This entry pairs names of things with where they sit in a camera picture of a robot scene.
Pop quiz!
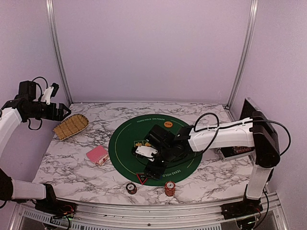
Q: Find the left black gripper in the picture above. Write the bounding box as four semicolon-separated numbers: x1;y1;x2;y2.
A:
25;102;71;121

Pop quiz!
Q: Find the triangular all-in dealer button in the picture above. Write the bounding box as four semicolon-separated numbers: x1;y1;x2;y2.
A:
136;173;148;185

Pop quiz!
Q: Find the red poker chip stack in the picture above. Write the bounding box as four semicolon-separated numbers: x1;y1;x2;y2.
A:
165;181;176;196

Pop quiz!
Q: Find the black poker chip stack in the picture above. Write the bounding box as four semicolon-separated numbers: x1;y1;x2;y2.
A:
126;183;137;195

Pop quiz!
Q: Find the orange big blind button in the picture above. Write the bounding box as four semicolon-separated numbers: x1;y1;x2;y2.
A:
164;121;173;128

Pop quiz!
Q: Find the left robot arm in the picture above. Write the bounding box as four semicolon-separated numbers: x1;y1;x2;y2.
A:
0;80;73;215

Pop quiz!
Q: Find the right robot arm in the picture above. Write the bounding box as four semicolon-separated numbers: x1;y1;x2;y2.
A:
135;111;281;215

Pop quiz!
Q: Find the woven bamboo tray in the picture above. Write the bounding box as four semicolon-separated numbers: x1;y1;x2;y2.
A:
53;114;89;140

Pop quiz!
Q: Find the round green poker mat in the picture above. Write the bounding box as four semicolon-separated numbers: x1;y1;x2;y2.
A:
108;114;202;186

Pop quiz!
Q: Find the red playing card deck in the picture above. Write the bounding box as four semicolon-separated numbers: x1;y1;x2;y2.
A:
86;146;109;166

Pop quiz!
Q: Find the aluminium poker chip case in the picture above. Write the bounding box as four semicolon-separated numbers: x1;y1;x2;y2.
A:
214;97;272;162

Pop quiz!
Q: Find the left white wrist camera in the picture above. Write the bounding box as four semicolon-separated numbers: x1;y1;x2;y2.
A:
41;82;59;105

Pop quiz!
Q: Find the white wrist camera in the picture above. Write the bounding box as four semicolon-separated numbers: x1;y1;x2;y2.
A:
41;82;59;105
132;146;158;161

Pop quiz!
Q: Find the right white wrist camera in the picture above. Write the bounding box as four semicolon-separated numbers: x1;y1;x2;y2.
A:
132;146;158;161

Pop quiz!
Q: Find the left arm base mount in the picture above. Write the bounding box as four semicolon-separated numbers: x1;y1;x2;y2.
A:
35;200;77;219

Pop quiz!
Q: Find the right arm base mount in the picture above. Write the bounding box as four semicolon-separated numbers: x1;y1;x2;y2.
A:
221;201;263;219

